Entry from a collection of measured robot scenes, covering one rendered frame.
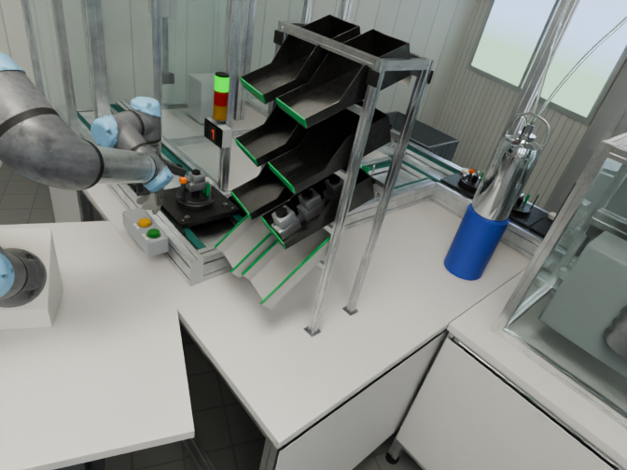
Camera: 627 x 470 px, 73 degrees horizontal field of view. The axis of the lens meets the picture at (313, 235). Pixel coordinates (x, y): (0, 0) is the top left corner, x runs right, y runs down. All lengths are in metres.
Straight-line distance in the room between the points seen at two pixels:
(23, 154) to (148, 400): 0.64
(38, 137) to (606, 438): 1.51
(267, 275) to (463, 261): 0.82
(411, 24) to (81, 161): 4.30
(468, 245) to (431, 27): 3.57
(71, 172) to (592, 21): 3.92
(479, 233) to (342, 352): 0.70
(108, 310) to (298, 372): 0.58
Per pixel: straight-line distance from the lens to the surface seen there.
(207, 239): 1.55
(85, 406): 1.19
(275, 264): 1.24
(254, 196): 1.24
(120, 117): 1.21
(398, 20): 4.78
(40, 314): 1.34
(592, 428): 1.52
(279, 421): 1.14
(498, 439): 1.70
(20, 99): 0.83
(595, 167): 1.33
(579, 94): 4.16
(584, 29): 4.26
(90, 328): 1.34
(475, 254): 1.72
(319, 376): 1.24
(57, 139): 0.81
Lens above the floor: 1.82
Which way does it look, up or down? 33 degrees down
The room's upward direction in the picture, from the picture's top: 12 degrees clockwise
